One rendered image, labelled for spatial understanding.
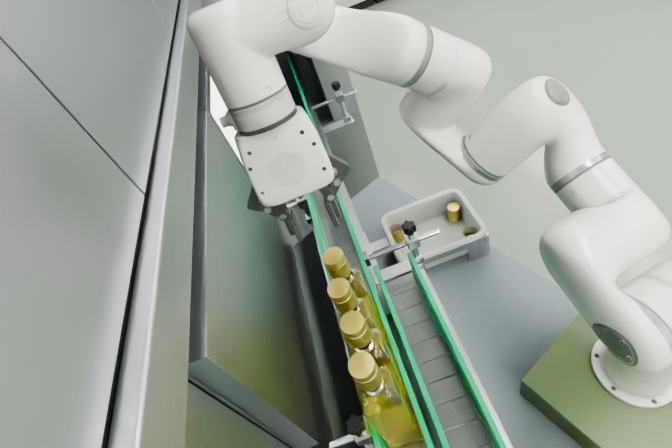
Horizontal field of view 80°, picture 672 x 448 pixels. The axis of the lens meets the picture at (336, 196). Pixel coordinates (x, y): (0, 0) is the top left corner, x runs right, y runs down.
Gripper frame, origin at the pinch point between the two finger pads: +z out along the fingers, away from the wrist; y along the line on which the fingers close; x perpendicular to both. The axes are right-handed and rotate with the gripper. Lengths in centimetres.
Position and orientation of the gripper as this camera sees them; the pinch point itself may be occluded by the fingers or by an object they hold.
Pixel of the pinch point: (313, 218)
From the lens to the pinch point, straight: 56.0
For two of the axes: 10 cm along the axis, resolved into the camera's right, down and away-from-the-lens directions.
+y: 9.3, -3.7, -0.3
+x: -1.5, -4.5, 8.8
